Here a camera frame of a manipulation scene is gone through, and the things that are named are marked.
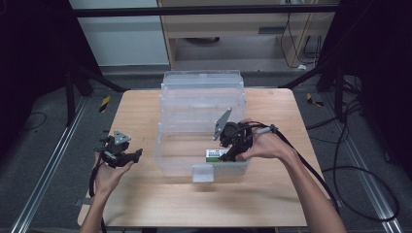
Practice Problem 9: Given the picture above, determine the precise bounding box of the aluminium floor rail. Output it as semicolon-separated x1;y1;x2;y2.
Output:
324;96;404;233
9;96;90;233

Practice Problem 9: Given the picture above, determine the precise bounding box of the black horizontal bar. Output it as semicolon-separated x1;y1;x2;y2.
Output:
69;4;341;17

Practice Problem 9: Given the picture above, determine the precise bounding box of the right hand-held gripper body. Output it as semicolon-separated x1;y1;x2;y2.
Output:
213;107;256;150

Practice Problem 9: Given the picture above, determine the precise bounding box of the yellow black floor tape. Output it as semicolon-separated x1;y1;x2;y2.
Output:
98;95;112;114
305;92;325;108

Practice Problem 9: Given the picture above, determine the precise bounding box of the black hanging cable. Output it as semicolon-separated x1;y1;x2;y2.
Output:
280;13;324;70

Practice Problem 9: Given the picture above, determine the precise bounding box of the right hand-held gripper cable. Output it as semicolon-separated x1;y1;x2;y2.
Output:
232;120;341;216

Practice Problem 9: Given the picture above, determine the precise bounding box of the hand-held gripper cable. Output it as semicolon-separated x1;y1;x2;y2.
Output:
232;120;341;216
88;161;109;233

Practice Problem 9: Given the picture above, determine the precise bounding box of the black curtain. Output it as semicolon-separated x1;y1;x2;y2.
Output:
324;0;412;179
0;0;101;156

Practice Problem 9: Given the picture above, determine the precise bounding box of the clear plastic storage box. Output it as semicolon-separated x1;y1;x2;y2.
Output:
153;69;251;183

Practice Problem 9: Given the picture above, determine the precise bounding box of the left hand-held gripper cable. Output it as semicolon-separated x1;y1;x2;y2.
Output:
88;161;109;233

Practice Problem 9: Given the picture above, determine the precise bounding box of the green white small carton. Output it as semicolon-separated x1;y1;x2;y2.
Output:
205;149;239;164

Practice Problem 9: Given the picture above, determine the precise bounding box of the light wooden desk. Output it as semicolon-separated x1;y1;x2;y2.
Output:
157;0;338;69

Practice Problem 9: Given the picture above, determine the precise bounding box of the black metal stand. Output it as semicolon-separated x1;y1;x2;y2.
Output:
278;54;361;122
62;61;129;127

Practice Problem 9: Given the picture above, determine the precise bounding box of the thin black floor cable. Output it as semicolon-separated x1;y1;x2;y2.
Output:
18;111;48;132

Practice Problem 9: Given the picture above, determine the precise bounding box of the black looped floor cable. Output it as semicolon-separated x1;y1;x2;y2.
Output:
320;96;401;223

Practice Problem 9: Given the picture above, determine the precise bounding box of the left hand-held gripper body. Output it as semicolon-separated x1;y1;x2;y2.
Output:
94;130;132;169

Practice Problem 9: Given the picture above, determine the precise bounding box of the person's right hand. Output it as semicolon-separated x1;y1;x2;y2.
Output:
235;118;294;163

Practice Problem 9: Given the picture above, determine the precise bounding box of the person's left hand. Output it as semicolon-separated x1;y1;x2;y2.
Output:
93;152;135;197

